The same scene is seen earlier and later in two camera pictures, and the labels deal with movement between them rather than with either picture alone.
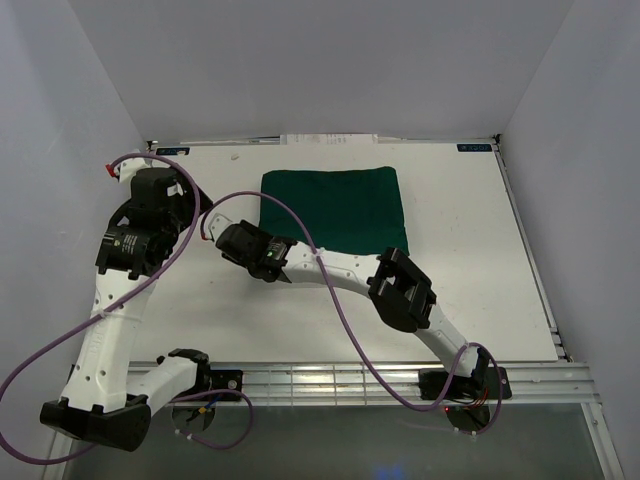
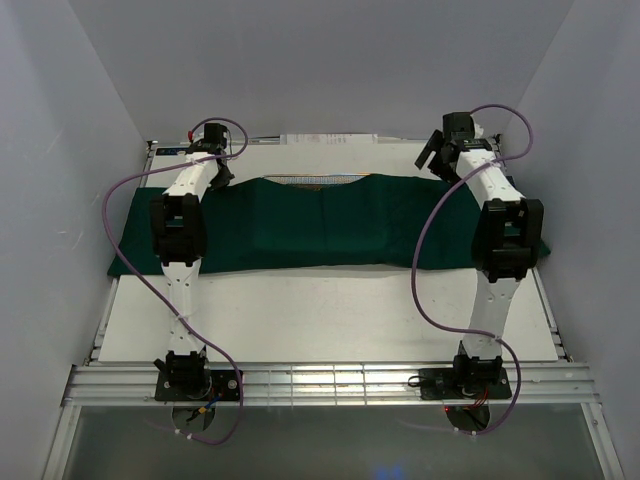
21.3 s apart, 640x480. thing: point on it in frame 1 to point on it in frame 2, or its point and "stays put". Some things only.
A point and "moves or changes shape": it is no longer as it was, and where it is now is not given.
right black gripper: [256, 231] to [434, 144]
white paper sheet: [329, 139] stays put
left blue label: [173, 151] stays put
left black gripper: [187, 200] to [223, 182]
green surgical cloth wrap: [349, 211] moves or changes shape
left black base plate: [226, 379] stays put
